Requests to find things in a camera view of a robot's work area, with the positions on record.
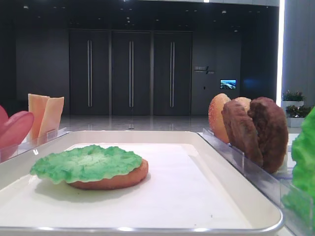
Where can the red tomato slice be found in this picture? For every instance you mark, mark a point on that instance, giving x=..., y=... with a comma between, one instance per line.
x=13, y=131
x=3, y=120

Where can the green lettuce leaf on bun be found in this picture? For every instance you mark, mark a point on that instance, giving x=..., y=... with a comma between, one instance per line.
x=86, y=164

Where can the brown meat patty left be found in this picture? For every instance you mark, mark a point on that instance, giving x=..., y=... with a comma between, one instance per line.
x=241, y=131

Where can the brown meat patty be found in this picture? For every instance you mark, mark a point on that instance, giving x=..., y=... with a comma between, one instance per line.
x=270, y=122
x=241, y=131

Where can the orange cheese slice right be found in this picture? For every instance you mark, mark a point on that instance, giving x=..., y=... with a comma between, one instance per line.
x=52, y=116

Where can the orange cheese slice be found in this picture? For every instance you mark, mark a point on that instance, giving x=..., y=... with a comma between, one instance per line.
x=37, y=105
x=52, y=116

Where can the brown meat patty right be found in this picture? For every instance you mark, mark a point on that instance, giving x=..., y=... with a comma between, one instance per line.
x=270, y=122

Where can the orange cheese slice left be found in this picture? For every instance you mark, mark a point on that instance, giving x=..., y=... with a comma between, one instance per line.
x=37, y=105

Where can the red tomato slice in rack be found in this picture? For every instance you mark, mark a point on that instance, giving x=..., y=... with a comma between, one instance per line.
x=3, y=120

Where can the green lettuce leaf in rack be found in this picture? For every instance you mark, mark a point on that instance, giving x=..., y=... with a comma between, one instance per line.
x=302, y=172

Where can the sesame bun half outer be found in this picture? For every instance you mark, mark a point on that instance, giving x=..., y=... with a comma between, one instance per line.
x=215, y=117

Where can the sesame bun half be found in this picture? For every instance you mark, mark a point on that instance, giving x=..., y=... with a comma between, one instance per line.
x=215, y=117
x=245, y=102

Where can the dark triple door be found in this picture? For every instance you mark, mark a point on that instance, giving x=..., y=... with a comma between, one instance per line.
x=125, y=73

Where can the bottom bun on tray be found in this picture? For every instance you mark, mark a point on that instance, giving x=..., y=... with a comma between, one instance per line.
x=117, y=182

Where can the white metal tray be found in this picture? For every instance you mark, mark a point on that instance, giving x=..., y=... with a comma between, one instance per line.
x=190, y=190

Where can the sesame bun half inner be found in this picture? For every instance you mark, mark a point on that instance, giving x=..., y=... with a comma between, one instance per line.
x=245, y=102

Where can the potted plants in planter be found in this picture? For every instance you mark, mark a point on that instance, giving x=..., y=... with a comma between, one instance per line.
x=294, y=108

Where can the clear acrylic rack left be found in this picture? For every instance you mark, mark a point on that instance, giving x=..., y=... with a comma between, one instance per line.
x=14, y=150

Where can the clear acrylic rack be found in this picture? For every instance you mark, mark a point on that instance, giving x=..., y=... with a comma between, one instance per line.
x=274, y=187
x=14, y=150

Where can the clear acrylic rack right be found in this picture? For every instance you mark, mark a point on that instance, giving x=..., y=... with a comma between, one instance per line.
x=274, y=187

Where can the wall display screen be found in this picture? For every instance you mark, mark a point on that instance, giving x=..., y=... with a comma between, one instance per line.
x=228, y=84

